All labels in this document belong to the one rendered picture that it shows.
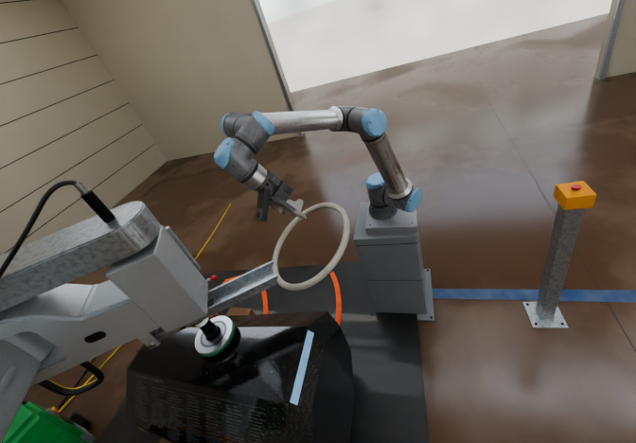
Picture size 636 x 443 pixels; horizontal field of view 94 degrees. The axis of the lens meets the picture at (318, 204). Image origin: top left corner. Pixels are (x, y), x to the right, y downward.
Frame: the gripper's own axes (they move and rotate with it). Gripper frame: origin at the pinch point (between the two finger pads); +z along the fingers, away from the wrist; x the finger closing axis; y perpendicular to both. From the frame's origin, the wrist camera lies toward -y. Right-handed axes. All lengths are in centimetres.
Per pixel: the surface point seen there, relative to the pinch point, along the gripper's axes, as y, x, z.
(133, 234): -35, 33, -35
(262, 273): -23, 42, 28
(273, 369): -58, 22, 48
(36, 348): -96, 73, -29
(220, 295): -43, 53, 20
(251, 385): -68, 25, 44
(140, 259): -42, 36, -27
